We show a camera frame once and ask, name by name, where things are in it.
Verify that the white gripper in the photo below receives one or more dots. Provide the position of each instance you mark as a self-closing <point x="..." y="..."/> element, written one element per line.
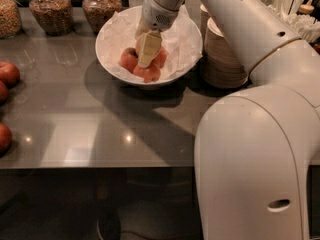
<point x="156" y="16"/>

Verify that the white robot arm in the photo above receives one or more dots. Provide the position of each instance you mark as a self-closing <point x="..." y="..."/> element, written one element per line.
<point x="253" y="147"/>

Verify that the white ceramic bowl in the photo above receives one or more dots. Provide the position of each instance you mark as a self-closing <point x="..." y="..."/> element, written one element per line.
<point x="110" y="50"/>

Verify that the right apple in bowl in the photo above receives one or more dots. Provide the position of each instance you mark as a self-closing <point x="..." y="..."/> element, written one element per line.
<point x="161" y="57"/>

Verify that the left apple in bowl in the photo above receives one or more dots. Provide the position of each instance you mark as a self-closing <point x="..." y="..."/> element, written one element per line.
<point x="129" y="59"/>

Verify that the white paper bowl liner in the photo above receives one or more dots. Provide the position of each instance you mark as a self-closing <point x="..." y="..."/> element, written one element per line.
<point x="180" y="44"/>

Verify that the upper red apple on table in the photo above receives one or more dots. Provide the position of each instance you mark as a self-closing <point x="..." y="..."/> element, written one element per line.
<point x="9" y="74"/>

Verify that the red apple on table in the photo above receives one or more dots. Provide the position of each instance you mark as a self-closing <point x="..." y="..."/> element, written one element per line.
<point x="9" y="74"/>
<point x="5" y="138"/>
<point x="4" y="92"/>

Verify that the middle red apple on table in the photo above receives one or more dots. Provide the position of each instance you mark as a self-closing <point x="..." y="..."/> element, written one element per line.
<point x="4" y="92"/>

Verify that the lower red apple on table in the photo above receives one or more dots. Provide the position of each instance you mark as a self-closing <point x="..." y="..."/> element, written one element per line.
<point x="5" y="138"/>

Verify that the right glass cereal jar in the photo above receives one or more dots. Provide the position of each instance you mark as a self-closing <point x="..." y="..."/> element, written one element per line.
<point x="98" y="12"/>

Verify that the glass cereal jar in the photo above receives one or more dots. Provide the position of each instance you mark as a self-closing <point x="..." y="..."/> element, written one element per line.
<point x="55" y="17"/>
<point x="98" y="12"/>
<point x="10" y="19"/>

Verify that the rear stack paper bowls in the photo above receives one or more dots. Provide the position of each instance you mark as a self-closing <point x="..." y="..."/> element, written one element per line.
<point x="204" y="17"/>

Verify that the stack paper bowls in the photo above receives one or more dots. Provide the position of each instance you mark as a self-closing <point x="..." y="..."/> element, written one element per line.
<point x="204" y="17"/>
<point x="220" y="67"/>

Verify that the front stack paper bowls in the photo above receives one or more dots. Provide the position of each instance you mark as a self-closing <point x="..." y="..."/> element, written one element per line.
<point x="220" y="67"/>

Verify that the middle glass cereal jar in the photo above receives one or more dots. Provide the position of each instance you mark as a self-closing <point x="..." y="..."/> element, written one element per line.
<point x="55" y="17"/>

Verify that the left glass cereal jar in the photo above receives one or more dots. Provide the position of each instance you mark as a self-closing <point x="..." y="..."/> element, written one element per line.
<point x="10" y="19"/>

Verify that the white plastic cutlery bunch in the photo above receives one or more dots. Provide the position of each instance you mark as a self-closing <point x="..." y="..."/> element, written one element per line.
<point x="297" y="15"/>

